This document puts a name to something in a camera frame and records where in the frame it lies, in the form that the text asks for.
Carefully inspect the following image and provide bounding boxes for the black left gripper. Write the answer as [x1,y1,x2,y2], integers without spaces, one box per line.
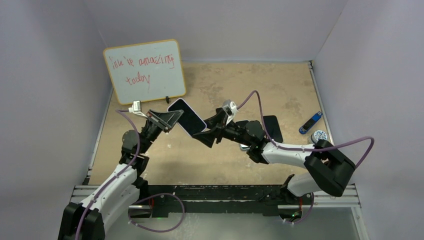
[139,110,183,155]

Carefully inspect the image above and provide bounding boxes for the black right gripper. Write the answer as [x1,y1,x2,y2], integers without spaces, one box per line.
[193,108,253,148]

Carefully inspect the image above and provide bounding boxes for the black smartphone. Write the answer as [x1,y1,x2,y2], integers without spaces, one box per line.
[167,98,207,136]

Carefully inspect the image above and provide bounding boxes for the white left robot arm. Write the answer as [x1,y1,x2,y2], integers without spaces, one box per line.
[58,110,184,240]

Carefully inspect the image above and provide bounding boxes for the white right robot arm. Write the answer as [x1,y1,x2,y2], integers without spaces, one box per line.
[193,108,356,204]

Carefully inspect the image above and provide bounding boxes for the phone in light blue case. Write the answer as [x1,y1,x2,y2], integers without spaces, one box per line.
[239,144,250,152]

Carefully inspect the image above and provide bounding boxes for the black phone in black case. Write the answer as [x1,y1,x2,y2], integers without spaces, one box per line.
[263,115,284,143]

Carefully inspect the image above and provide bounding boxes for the yellow framed whiteboard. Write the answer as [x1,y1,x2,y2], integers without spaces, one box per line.
[103,39,187,105]

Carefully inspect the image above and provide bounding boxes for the blue stapler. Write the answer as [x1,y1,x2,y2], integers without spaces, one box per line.
[298,111,323,135]

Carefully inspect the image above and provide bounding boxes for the small white blue jar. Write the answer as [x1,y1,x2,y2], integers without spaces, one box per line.
[309,130,329,144]

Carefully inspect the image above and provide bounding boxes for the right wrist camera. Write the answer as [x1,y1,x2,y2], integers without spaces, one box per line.
[222,99,238,116]

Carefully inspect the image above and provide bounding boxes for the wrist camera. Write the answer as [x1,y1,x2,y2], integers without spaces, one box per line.
[222,99,238,116]
[128,100,147,118]

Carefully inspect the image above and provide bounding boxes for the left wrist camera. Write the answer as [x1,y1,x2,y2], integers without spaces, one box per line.
[128,100,147,118]

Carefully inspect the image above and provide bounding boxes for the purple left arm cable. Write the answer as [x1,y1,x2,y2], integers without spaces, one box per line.
[74,109,142,240]

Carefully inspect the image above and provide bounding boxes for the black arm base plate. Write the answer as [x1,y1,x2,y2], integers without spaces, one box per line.
[128,184,312,221]

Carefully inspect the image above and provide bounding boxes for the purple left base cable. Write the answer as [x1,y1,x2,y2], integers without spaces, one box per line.
[127,193,186,233]

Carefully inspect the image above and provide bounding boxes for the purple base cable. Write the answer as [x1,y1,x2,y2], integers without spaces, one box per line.
[281,193,315,226]
[127,193,186,233]

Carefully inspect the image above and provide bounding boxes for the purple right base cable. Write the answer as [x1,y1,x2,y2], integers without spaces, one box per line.
[281,193,315,226]

